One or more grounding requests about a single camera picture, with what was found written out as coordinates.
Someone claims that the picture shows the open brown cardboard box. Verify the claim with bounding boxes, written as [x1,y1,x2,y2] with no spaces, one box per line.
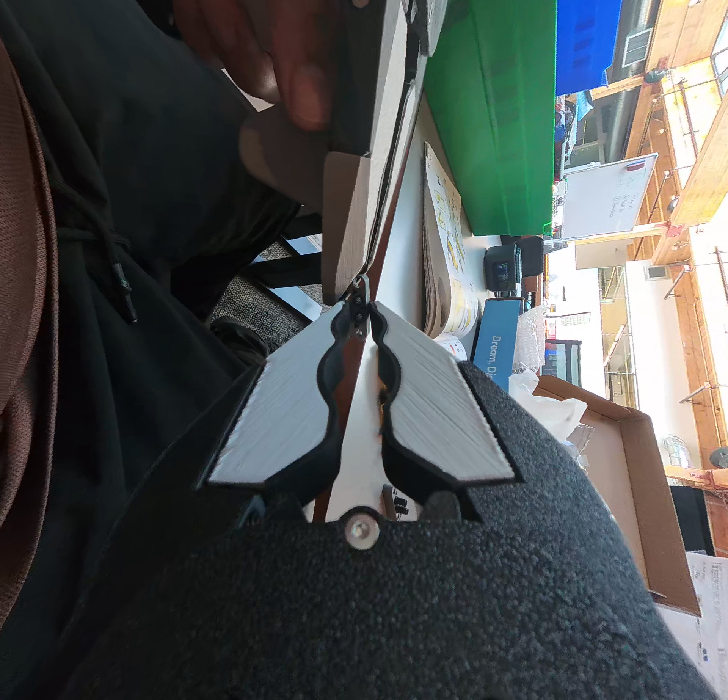
[532,373,703,618]

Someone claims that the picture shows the open instruction booklet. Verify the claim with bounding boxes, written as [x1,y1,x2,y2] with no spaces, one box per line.
[422,141,481,339]

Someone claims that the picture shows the blue cardboard box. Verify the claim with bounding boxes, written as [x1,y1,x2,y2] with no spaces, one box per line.
[471,297,524,394]

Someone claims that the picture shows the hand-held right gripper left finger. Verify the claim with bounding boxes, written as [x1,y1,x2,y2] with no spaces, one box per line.
[207,300,349,504]

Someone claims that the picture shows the black drawstring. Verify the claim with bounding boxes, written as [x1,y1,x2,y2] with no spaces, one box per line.
[57,222,140,325]

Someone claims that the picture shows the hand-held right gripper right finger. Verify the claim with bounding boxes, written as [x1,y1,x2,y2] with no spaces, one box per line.
[369,301,515,513]

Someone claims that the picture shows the green plastic bin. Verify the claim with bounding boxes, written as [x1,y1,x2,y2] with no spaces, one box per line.
[424,0,558,237]

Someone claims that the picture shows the whiteboard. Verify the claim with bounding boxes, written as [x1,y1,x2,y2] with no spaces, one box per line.
[560,153,659,240]

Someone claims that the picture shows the clear plastic bags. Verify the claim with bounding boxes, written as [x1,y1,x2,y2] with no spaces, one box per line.
[508,308,589,445]

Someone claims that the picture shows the black office chair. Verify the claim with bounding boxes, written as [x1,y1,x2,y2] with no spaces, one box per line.
[245,217,325,291]

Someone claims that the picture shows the blue plastic bin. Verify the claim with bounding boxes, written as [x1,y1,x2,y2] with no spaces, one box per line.
[554,0,626,97]

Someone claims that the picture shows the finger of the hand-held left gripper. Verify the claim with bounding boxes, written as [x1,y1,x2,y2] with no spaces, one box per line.
[370,79,425,284]
[321,23,411,306]

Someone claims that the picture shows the person's left hand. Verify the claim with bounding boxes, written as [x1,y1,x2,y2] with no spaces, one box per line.
[171,0,343,133]

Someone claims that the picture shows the printed paper sheet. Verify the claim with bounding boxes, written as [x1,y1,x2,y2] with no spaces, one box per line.
[654,549,728,700]

